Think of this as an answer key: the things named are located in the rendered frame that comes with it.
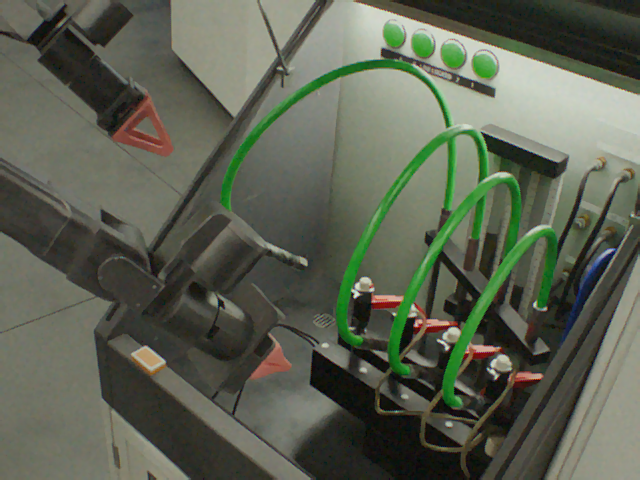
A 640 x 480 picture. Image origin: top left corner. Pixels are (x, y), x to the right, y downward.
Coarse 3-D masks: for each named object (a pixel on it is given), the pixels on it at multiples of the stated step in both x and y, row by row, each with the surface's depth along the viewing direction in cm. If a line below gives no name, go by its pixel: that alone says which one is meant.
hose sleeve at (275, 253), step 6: (270, 246) 115; (270, 252) 115; (276, 252) 116; (282, 252) 117; (276, 258) 116; (282, 258) 117; (288, 258) 117; (294, 258) 118; (288, 264) 118; (294, 264) 118
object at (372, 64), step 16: (352, 64) 105; (368, 64) 105; (384, 64) 106; (400, 64) 107; (320, 80) 104; (432, 80) 111; (288, 96) 104; (304, 96) 104; (272, 112) 104; (448, 112) 115; (256, 128) 104; (448, 144) 119; (240, 160) 105; (448, 160) 121; (224, 176) 106; (448, 176) 123; (224, 192) 107; (448, 192) 124; (448, 208) 126
